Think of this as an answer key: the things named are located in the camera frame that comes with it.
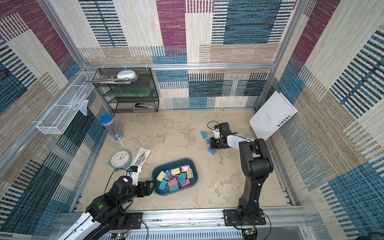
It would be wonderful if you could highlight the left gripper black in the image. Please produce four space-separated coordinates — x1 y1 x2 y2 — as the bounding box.
116 179 157 207

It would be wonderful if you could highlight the teal binder clip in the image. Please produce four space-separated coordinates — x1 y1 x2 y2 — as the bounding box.
159 180 168 191
200 131 208 139
170 185 179 193
179 173 187 184

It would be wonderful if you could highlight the yellow binder clip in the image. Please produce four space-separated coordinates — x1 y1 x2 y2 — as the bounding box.
187 168 194 179
171 168 181 176
157 171 166 182

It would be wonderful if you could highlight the pink binder clip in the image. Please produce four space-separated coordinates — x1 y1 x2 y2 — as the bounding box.
181 166 190 173
181 179 191 188
168 179 179 189

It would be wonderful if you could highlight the teal plastic storage box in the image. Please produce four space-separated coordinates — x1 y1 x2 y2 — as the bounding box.
152 159 199 196

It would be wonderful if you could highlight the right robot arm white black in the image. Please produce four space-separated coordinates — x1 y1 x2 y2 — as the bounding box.
210 122 274 225

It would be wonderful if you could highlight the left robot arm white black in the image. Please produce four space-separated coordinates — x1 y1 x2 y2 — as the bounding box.
59 176 156 240

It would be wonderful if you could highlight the white binder folder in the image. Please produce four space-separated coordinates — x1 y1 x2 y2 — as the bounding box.
249 92 298 140

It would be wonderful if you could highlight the green round clock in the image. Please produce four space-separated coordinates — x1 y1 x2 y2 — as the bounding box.
108 150 132 171

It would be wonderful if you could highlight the white packaged item flat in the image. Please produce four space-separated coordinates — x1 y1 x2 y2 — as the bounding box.
128 148 151 182

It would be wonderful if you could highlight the clear tube of coloured pencils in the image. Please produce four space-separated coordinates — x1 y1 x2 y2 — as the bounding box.
100 114 123 141

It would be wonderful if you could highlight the black stapler on shelf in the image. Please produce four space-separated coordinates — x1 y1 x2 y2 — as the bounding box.
135 103 155 109

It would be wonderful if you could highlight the green tray on shelf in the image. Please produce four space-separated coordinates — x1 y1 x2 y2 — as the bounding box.
104 87 153 98

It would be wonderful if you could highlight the black mesh shelf rack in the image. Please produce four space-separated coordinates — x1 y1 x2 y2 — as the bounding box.
87 67 160 114

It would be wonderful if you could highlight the magazine on shelf top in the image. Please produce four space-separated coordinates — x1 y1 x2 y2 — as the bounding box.
86 75 138 84

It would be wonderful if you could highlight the white round device on shelf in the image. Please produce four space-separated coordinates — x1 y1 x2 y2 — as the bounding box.
117 70 137 81

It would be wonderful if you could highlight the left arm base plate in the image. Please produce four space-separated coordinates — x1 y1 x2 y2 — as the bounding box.
120 212 143 231

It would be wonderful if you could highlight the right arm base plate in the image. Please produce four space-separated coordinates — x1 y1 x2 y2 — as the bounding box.
223 208 266 227

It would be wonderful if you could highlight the white wire wall basket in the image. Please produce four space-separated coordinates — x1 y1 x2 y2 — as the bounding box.
37 71 95 135

